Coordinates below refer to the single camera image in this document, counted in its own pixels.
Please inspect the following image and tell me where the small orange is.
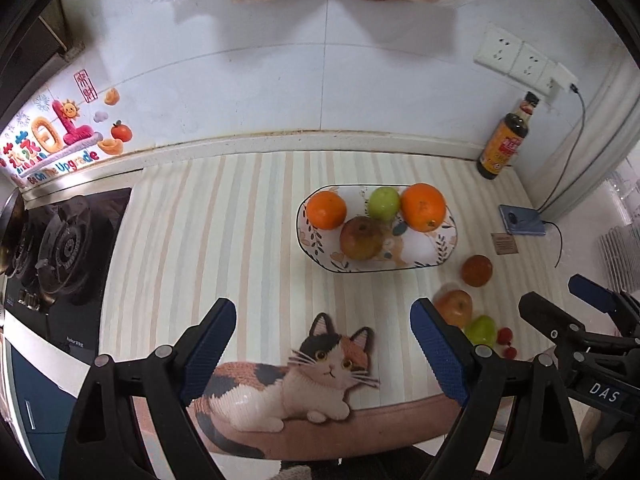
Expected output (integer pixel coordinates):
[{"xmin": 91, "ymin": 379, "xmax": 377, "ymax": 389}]
[{"xmin": 306, "ymin": 190, "xmax": 348, "ymax": 231}]

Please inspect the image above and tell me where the blue cabinet door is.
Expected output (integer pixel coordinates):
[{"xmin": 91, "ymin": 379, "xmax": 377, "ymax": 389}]
[{"xmin": 0, "ymin": 342, "xmax": 78, "ymax": 436}]

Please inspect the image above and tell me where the blue smartphone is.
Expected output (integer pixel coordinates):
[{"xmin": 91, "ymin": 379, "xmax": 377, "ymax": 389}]
[{"xmin": 499, "ymin": 204, "xmax": 546, "ymax": 236}]

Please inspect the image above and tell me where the striped cat print mat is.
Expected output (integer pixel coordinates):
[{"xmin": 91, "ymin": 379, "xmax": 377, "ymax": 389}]
[{"xmin": 97, "ymin": 150, "xmax": 551, "ymax": 461}]

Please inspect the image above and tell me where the black pan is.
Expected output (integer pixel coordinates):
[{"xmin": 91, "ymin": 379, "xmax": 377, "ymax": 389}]
[{"xmin": 0, "ymin": 190, "xmax": 26, "ymax": 277}]

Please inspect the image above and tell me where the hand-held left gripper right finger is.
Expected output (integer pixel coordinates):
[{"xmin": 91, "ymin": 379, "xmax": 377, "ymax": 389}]
[{"xmin": 410, "ymin": 298, "xmax": 587, "ymax": 480}]

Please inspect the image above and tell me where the black charging cable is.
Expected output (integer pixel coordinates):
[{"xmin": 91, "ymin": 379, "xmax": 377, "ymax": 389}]
[{"xmin": 536, "ymin": 84, "xmax": 587, "ymax": 269}]

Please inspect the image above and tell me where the white wall socket panel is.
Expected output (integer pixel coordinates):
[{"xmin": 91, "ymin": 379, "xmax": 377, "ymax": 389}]
[{"xmin": 474, "ymin": 24, "xmax": 558, "ymax": 86}]

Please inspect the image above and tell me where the dark sauce bottle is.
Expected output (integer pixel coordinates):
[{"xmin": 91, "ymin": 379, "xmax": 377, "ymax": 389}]
[{"xmin": 476, "ymin": 91, "xmax": 542, "ymax": 180}]

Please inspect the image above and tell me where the red-green apple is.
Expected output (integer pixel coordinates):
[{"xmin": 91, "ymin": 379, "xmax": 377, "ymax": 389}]
[{"xmin": 340, "ymin": 216, "xmax": 386, "ymax": 261}]

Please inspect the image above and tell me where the small brown card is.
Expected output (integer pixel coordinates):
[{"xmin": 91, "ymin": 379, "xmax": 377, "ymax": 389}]
[{"xmin": 491, "ymin": 232, "xmax": 517, "ymax": 256}]

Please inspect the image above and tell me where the black gas stove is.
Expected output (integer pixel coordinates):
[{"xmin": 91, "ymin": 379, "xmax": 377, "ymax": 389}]
[{"xmin": 0, "ymin": 187, "xmax": 133, "ymax": 356}]

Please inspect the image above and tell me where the green apple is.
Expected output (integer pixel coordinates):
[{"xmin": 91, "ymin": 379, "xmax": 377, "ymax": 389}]
[
  {"xmin": 465, "ymin": 315, "xmax": 498, "ymax": 348},
  {"xmin": 368, "ymin": 186, "xmax": 402, "ymax": 222}
]

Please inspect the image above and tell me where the dark red persimmon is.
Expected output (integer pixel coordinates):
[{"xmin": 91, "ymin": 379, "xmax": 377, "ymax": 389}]
[{"xmin": 460, "ymin": 255, "xmax": 494, "ymax": 287}]

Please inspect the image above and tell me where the white wire dish rack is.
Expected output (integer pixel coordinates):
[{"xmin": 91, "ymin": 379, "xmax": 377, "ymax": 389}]
[{"xmin": 597, "ymin": 225, "xmax": 640, "ymax": 293}]

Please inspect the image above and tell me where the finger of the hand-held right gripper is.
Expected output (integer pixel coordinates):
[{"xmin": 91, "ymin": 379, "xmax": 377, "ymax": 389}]
[
  {"xmin": 568, "ymin": 274, "xmax": 640, "ymax": 336},
  {"xmin": 518, "ymin": 291, "xmax": 640, "ymax": 377}
]

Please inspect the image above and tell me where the colourful wall sticker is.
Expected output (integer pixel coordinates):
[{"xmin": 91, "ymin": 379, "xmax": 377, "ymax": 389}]
[{"xmin": 0, "ymin": 70, "xmax": 133, "ymax": 188}]

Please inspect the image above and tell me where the red-yellow apple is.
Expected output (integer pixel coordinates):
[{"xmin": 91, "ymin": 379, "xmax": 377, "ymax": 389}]
[{"xmin": 434, "ymin": 289, "xmax": 474, "ymax": 328}]

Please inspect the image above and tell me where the oval floral plate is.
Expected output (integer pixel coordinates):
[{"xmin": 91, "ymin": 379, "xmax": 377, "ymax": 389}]
[{"xmin": 296, "ymin": 185, "xmax": 458, "ymax": 274}]

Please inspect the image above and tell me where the large orange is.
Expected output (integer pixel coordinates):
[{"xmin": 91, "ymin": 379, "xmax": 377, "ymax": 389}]
[{"xmin": 401, "ymin": 183, "xmax": 447, "ymax": 233}]

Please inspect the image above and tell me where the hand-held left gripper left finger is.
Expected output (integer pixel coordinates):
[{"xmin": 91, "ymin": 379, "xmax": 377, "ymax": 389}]
[{"xmin": 59, "ymin": 298, "xmax": 237, "ymax": 480}]

